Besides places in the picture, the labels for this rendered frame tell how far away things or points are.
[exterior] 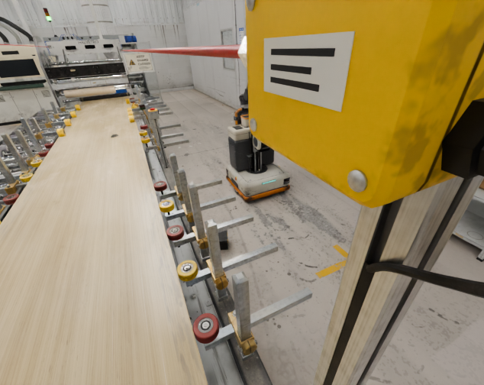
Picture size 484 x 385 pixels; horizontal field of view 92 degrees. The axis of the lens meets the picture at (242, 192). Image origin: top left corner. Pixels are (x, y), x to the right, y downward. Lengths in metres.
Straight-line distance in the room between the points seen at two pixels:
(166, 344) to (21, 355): 0.43
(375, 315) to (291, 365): 1.57
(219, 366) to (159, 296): 0.36
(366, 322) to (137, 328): 0.78
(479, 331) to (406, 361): 0.58
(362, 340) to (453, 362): 1.87
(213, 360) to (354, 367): 0.87
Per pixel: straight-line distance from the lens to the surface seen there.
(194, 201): 1.05
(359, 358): 0.27
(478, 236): 2.92
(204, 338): 0.84
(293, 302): 0.99
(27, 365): 1.03
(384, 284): 0.20
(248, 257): 1.08
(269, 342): 1.82
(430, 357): 2.06
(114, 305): 1.01
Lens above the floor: 1.65
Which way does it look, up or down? 32 degrees down
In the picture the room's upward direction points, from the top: 3 degrees counter-clockwise
